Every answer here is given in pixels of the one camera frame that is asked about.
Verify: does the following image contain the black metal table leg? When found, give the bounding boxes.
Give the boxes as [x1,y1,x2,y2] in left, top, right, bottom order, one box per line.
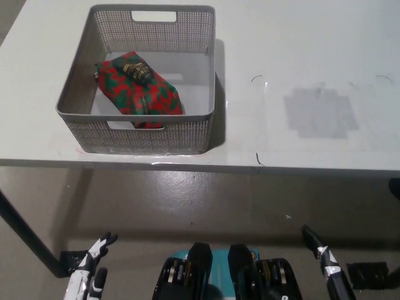
[0,189,62,278]

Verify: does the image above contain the red green coffee bean bag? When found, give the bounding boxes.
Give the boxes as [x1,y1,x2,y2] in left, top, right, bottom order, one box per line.
[93,51,185,129]

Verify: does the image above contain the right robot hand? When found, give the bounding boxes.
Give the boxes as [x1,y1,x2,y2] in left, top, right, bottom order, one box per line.
[301,224,357,300]

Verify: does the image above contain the grey perforated plastic basket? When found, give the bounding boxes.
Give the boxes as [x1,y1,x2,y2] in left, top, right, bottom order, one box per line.
[55,4,216,154]

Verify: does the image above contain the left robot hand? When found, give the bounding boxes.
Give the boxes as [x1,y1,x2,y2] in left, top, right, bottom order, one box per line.
[62,231,119,300]

